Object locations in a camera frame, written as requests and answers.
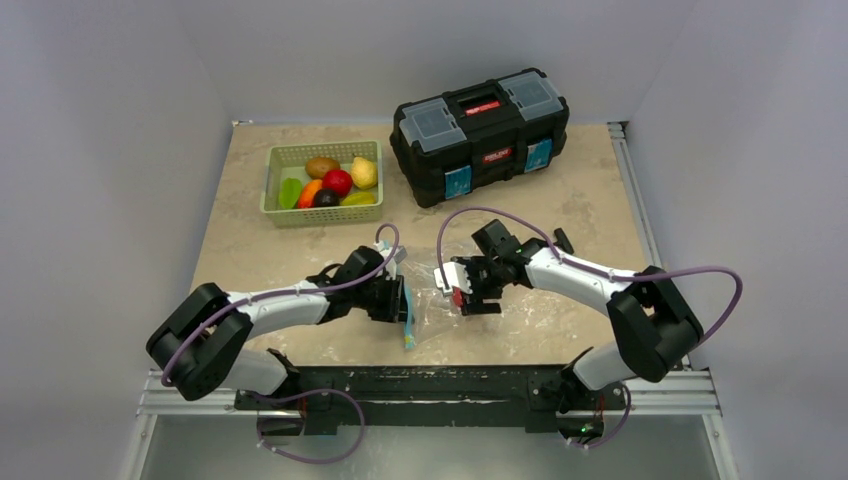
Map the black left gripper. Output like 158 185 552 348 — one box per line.
352 273 413 323

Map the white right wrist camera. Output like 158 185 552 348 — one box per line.
433 261 473 297

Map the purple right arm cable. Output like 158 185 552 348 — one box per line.
436 207 744 346

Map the yellow fake bell pepper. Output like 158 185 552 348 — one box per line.
340 191 377 206

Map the clear zip top bag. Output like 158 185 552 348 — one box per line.
375 247 573 363

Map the red fake apple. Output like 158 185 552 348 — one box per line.
322 169 353 198

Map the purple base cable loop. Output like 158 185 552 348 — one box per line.
256 388 366 466

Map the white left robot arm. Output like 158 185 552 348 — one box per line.
145 242 414 409

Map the red fake tomato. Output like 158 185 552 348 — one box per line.
451 288 465 312

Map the green perforated plastic basket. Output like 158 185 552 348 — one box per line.
259 140 384 228

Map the black plastic toolbox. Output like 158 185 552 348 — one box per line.
389 68 570 208

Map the black rubber mallet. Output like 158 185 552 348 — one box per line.
554 228 575 255

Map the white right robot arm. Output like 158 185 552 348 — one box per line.
437 220 704 407

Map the yellow fake pear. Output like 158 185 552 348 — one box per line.
350 156 379 190

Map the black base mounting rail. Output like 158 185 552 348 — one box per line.
234 365 626 439

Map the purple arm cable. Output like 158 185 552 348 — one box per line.
436 207 744 346
160 223 401 388

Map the brown orange fake fruit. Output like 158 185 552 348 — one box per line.
304 156 341 180

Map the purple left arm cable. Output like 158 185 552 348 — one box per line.
160 223 401 388

